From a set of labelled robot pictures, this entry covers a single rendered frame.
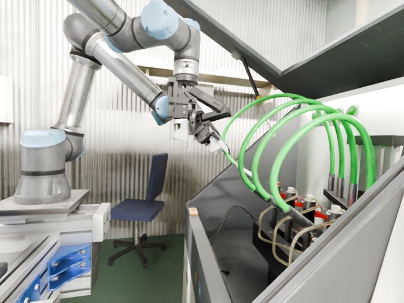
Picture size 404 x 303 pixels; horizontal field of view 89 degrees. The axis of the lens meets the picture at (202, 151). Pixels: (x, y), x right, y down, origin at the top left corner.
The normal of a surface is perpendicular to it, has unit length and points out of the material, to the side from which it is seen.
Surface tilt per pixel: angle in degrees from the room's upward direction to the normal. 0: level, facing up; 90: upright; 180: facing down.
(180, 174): 90
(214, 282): 0
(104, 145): 90
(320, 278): 90
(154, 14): 90
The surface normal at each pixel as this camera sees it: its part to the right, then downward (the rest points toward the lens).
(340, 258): 0.16, 0.07
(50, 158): 0.77, 0.07
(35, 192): 0.37, -0.23
